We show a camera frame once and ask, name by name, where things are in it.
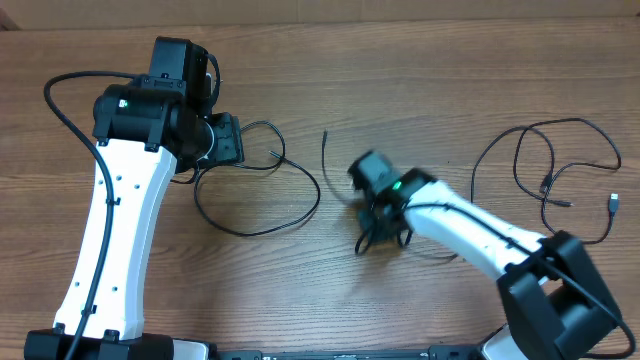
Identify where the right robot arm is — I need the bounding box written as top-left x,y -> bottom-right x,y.
348,151 -> 637,360

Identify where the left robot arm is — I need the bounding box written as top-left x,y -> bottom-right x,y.
24,37 -> 244,359

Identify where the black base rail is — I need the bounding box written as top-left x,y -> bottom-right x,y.
211,345 -> 484,360

